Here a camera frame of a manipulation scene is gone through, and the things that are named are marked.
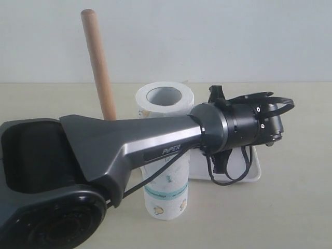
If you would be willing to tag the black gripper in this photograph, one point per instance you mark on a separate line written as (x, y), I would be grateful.
(271, 127)

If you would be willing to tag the printed paper towel roll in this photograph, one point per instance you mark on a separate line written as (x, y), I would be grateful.
(166, 196)

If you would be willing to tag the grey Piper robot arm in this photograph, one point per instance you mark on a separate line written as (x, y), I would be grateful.
(58, 177)

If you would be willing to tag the wooden paper towel holder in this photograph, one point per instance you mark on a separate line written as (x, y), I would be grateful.
(98, 63)

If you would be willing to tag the white plastic tray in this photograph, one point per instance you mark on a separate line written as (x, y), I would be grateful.
(198, 168)

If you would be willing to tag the wrist camera with black bracket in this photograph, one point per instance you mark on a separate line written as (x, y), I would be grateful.
(216, 94)

